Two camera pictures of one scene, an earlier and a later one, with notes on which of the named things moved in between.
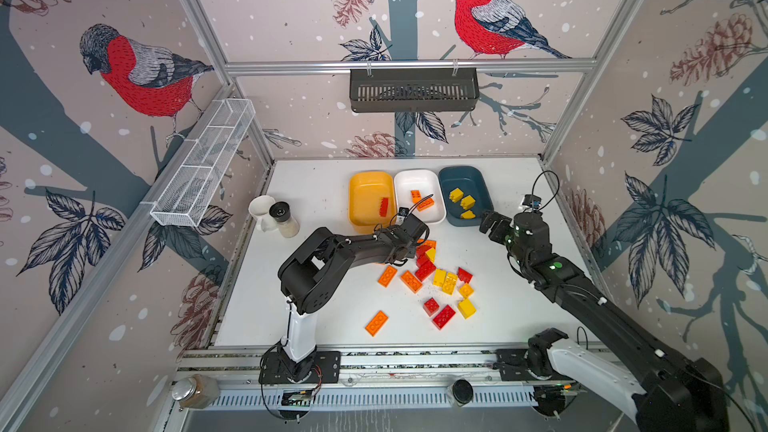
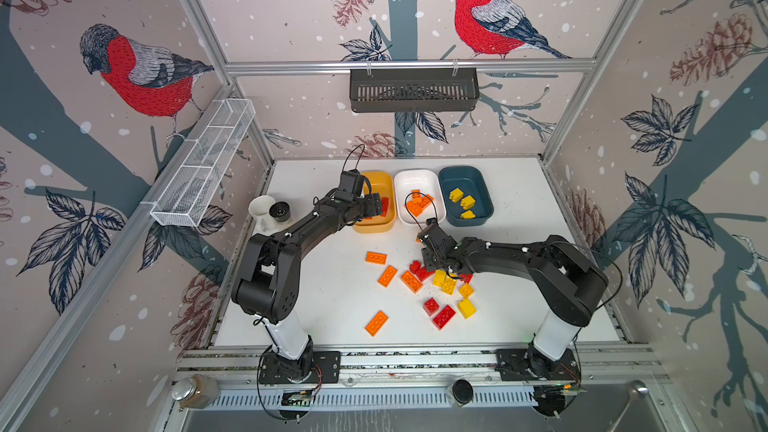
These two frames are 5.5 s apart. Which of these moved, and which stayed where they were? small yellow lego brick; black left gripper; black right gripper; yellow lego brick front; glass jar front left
Moved: black right gripper; black left gripper
Stayed: glass jar front left; small yellow lego brick; yellow lego brick front
